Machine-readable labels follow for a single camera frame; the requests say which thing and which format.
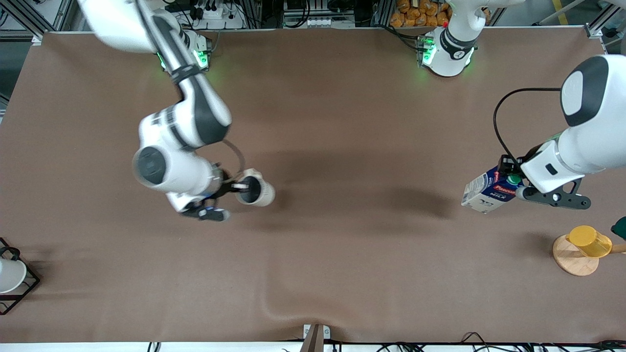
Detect beige ceramic mug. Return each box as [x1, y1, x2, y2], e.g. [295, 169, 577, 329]
[236, 168, 275, 207]

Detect bag of oranges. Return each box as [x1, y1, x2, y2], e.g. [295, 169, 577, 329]
[390, 0, 453, 28]

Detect blue white milk carton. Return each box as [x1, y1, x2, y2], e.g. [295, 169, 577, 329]
[461, 166, 521, 215]

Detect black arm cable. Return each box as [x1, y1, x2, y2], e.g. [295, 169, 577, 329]
[493, 88, 562, 162]
[223, 140, 246, 177]

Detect aluminium frame post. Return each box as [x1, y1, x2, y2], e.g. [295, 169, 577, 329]
[10, 0, 74, 36]
[584, 0, 626, 40]

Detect metal table clamp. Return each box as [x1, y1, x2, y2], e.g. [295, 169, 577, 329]
[299, 324, 331, 352]

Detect black floor cables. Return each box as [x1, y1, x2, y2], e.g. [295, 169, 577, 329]
[460, 331, 626, 352]

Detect wooden cup stand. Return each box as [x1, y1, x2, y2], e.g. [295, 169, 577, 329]
[553, 234, 626, 277]

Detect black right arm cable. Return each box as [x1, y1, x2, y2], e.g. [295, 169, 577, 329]
[223, 140, 246, 177]

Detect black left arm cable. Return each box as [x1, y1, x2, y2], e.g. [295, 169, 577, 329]
[493, 88, 562, 162]

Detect white power strip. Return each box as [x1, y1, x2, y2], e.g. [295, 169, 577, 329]
[188, 0, 245, 30]

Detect yellow plastic cup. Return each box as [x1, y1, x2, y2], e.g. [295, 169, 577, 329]
[566, 225, 613, 258]

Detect white bowl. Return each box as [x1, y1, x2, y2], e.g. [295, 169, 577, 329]
[0, 258, 27, 294]

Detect brown table mat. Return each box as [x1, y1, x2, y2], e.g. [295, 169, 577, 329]
[0, 27, 626, 344]

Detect black wire rack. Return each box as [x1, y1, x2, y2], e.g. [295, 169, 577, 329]
[0, 237, 41, 316]

